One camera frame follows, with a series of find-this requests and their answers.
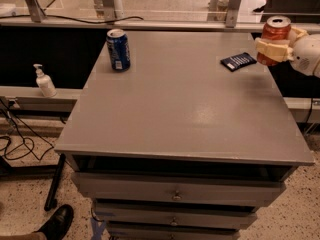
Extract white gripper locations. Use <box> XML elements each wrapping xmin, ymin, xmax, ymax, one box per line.
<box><xmin>255</xmin><ymin>27</ymin><xmax>320</xmax><ymax>78</ymax></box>

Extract red coke can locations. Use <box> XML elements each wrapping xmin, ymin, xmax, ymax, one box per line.
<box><xmin>260</xmin><ymin>16</ymin><xmax>291</xmax><ymax>66</ymax></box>

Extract blue pepsi can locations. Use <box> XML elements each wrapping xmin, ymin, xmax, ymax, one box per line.
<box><xmin>106</xmin><ymin>29</ymin><xmax>131</xmax><ymax>71</ymax></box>

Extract grey top drawer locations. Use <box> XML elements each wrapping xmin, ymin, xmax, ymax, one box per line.
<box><xmin>71</xmin><ymin>172</ymin><xmax>285</xmax><ymax>207</ymax></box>

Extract grey drawer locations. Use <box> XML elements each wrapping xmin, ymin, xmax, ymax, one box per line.
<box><xmin>94</xmin><ymin>202</ymin><xmax>257</xmax><ymax>230</ymax></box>
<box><xmin>71</xmin><ymin>172</ymin><xmax>285</xmax><ymax>207</ymax></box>
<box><xmin>107</xmin><ymin>223</ymin><xmax>239</xmax><ymax>240</ymax></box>

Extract grey middle drawer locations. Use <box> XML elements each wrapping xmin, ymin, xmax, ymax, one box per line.
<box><xmin>94</xmin><ymin>202</ymin><xmax>257</xmax><ymax>230</ymax></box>

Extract white pump soap bottle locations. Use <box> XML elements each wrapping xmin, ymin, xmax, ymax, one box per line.
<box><xmin>34</xmin><ymin>64</ymin><xmax>57</xmax><ymax>97</ymax></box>

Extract grey bottom drawer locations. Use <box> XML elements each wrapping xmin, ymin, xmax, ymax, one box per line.
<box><xmin>107</xmin><ymin>223</ymin><xmax>239</xmax><ymax>240</ymax></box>

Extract black metal stand leg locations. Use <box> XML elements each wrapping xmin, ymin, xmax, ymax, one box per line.
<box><xmin>44</xmin><ymin>154</ymin><xmax>66</xmax><ymax>211</ymax></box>

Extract black leather shoe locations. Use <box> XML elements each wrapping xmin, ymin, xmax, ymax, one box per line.
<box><xmin>32</xmin><ymin>204</ymin><xmax>74</xmax><ymax>240</ymax></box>

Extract grey metal frame post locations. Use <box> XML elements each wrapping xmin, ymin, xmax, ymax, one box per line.
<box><xmin>102</xmin><ymin>0</ymin><xmax>124</xmax><ymax>20</ymax></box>
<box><xmin>25</xmin><ymin>0</ymin><xmax>46</xmax><ymax>23</ymax></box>
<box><xmin>207</xmin><ymin>0</ymin><xmax>241</xmax><ymax>28</ymax></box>

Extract black cable on ledge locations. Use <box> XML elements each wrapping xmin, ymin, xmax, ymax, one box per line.
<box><xmin>0</xmin><ymin>14</ymin><xmax>144</xmax><ymax>25</ymax></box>

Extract black floor cables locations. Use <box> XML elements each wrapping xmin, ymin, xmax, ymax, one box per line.
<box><xmin>0</xmin><ymin>97</ymin><xmax>56</xmax><ymax>162</ymax></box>

